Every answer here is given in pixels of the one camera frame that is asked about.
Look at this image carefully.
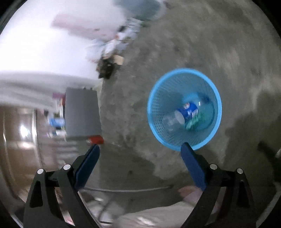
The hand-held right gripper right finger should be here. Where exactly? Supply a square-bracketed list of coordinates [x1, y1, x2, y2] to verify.
[180, 142, 257, 228]

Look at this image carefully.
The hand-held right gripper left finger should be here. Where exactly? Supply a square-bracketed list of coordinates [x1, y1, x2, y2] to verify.
[23, 144, 101, 228]

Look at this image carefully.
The blue mesh wastebasket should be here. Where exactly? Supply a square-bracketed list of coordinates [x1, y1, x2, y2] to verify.
[147, 68, 222, 152]

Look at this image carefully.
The green snack wrapper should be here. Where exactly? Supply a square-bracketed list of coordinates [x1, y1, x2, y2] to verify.
[185, 113, 209, 131]

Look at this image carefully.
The blue and white bottle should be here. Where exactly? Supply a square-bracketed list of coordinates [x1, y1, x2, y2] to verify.
[49, 117, 66, 130]

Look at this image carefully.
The grey cabinet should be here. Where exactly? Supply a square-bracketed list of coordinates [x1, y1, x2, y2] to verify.
[65, 87, 102, 138]

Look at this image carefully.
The clear bottle with blue label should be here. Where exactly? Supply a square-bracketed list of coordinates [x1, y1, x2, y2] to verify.
[162, 100, 205, 132]

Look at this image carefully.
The dark bag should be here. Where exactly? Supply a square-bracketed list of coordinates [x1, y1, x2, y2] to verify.
[96, 57, 116, 79]

